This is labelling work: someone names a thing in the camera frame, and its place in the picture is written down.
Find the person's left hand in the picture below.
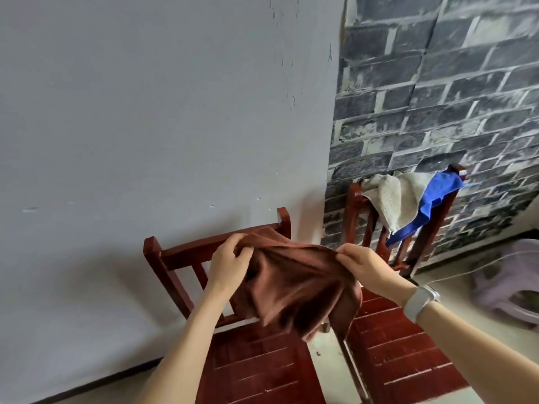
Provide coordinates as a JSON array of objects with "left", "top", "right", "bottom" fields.
[{"left": 207, "top": 234, "right": 254, "bottom": 295}]

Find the person's right hand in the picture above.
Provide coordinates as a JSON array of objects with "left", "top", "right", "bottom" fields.
[{"left": 335, "top": 243, "right": 417, "bottom": 308}]

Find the brown towel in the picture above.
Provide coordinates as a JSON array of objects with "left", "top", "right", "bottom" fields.
[{"left": 230, "top": 226, "right": 363, "bottom": 343}]

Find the person's left forearm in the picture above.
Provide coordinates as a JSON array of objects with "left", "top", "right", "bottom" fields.
[{"left": 134, "top": 282, "right": 235, "bottom": 404}]

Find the person's right forearm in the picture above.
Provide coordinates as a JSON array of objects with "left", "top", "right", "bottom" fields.
[{"left": 415, "top": 302, "right": 539, "bottom": 404}]

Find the beige towel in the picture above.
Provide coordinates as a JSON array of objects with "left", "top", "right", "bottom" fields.
[{"left": 358, "top": 171, "right": 438, "bottom": 234}]

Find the white wristwatch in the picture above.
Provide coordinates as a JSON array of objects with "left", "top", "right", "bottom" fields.
[{"left": 403, "top": 284, "right": 441, "bottom": 324}]

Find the red wooden chair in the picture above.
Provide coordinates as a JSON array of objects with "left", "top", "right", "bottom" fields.
[
  {"left": 143, "top": 207, "right": 327, "bottom": 404},
  {"left": 332, "top": 164, "right": 470, "bottom": 404}
]

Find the blue cloth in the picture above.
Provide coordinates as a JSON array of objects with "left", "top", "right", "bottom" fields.
[{"left": 385, "top": 171, "right": 466, "bottom": 248}]

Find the purple plastic stool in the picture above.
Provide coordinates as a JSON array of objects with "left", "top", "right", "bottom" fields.
[{"left": 469, "top": 239, "right": 539, "bottom": 331}]

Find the thin white cable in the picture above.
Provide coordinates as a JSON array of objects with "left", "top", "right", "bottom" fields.
[{"left": 425, "top": 251, "right": 539, "bottom": 286}]

